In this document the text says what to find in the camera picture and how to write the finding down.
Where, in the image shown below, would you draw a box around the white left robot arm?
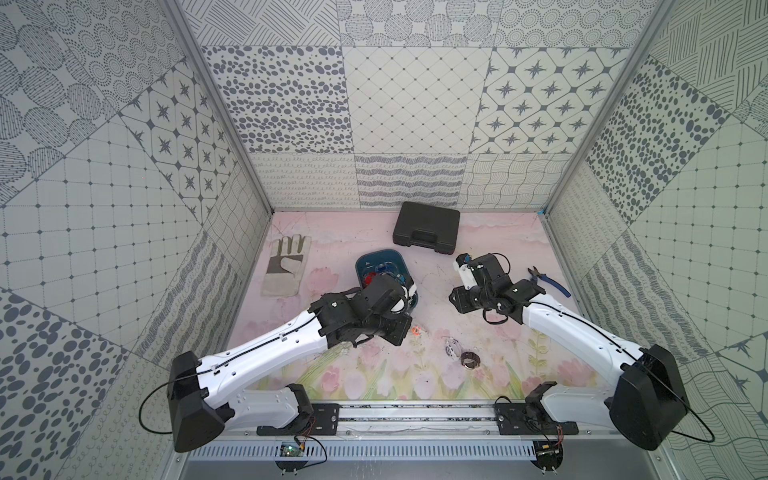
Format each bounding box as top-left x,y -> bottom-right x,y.
161,274 -> 416,453

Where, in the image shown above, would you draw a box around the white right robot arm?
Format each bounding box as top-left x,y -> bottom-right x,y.
449,253 -> 694,451

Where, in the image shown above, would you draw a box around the teal storage box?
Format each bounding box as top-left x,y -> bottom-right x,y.
355,249 -> 416,288

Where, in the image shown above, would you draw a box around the dark brown watch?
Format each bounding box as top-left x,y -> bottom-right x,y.
460,351 -> 481,370

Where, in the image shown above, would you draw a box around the black plastic tool case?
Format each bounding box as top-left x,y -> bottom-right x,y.
392,201 -> 461,255

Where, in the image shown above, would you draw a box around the grey white work glove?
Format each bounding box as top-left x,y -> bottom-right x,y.
261,234 -> 311,298

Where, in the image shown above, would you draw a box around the blue handled pliers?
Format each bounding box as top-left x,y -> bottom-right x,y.
528,266 -> 572,298

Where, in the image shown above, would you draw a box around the aluminium rail frame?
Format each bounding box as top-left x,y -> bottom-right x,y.
227,365 -> 667,442

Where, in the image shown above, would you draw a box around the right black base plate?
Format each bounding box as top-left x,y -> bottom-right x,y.
493,401 -> 579,439

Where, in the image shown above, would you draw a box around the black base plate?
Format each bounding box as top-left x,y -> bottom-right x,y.
256,403 -> 341,436
493,401 -> 579,439

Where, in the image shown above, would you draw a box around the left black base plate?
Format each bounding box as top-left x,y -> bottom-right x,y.
256,403 -> 341,436

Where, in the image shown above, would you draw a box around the white slotted cable duct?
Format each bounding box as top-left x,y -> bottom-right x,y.
189,439 -> 535,461

